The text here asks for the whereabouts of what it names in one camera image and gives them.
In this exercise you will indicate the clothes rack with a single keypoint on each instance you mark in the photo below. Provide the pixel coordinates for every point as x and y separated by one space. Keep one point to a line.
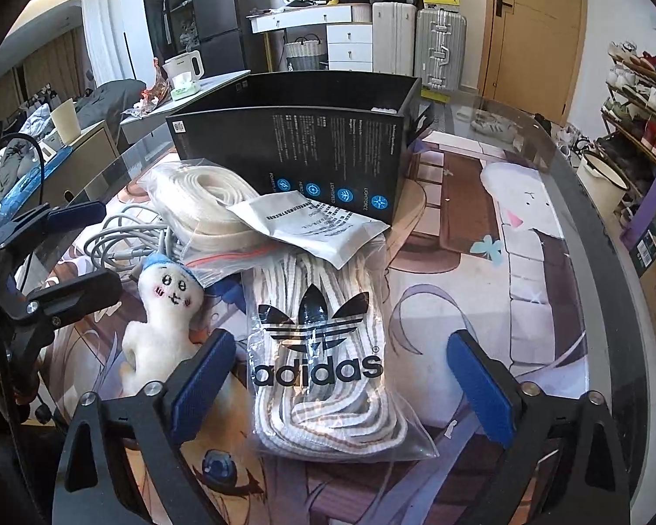
38 98

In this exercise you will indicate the white suitcase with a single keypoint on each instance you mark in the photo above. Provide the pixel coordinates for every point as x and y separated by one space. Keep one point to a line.
393 38

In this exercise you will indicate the white plush toy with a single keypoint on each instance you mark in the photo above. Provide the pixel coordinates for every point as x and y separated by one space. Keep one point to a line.
164 306

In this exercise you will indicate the dark green box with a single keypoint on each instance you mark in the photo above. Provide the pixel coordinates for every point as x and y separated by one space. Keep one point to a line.
642 257

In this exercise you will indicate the brown curtain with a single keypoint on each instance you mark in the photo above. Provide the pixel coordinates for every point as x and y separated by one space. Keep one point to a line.
54 60

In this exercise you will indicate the black refrigerator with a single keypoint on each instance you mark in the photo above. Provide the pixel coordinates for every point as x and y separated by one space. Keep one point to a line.
218 11

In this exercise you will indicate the white bucket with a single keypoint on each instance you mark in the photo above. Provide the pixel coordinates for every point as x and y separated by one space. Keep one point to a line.
601 186

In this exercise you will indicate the beige cylindrical bin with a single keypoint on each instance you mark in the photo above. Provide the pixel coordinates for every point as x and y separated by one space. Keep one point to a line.
65 120

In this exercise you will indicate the white vanity desk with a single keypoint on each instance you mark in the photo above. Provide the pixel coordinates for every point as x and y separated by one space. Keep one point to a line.
350 44

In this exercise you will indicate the blue plastic bag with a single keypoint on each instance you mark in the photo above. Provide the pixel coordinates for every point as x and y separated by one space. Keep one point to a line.
22 191

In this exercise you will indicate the red crumpled wrapper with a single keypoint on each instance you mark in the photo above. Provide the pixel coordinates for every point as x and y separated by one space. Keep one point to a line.
154 90

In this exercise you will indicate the black yellow shoe box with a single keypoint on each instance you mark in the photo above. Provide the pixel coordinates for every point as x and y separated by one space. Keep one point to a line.
440 3

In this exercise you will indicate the wooden door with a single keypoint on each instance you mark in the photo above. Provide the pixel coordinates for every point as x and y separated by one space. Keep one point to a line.
530 38

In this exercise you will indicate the printed desk mat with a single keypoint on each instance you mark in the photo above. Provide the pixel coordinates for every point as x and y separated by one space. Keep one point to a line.
470 262

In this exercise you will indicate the white paper packet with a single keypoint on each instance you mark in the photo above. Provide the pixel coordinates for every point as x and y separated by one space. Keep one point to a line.
317 224

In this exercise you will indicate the white electric kettle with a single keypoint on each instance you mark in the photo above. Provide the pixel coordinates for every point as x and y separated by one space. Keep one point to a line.
183 68

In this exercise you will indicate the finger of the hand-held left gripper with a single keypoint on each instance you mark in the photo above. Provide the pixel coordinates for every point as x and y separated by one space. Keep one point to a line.
76 216
82 290

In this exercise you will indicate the bag of white shoelaces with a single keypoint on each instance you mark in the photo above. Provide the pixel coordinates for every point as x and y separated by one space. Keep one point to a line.
317 394

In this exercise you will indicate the green tissue box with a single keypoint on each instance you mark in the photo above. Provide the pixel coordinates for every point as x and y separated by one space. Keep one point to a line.
185 90

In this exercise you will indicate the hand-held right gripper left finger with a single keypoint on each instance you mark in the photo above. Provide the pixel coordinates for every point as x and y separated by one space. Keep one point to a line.
202 377

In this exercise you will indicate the grey low cabinet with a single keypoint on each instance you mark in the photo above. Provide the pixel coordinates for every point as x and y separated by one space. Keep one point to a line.
142 128

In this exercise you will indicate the grey duvet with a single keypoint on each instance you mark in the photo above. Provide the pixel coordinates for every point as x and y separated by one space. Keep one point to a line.
109 101

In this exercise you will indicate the black cardboard box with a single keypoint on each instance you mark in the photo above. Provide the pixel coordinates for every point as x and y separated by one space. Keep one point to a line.
306 136

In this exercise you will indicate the black white sneakers pair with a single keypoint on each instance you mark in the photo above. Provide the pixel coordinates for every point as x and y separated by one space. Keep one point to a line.
492 123

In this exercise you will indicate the silver suitcase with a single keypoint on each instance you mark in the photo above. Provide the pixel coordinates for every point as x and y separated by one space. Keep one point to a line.
440 49

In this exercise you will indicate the white sheer curtain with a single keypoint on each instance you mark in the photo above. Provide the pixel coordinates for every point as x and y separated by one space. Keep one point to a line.
109 27

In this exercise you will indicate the wooden shoe rack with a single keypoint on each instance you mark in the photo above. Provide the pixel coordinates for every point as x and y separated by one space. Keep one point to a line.
642 120

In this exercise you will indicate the dark glass cabinet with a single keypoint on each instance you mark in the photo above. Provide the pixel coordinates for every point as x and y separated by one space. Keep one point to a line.
164 11

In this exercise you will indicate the woven laundry basket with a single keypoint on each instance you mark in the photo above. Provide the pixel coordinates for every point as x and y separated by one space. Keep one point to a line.
306 54

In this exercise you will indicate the beige bedside cabinet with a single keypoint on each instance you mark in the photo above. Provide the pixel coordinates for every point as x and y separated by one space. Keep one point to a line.
87 164

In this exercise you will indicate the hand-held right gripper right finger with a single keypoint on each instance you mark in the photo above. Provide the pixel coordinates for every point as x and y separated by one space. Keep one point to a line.
481 388

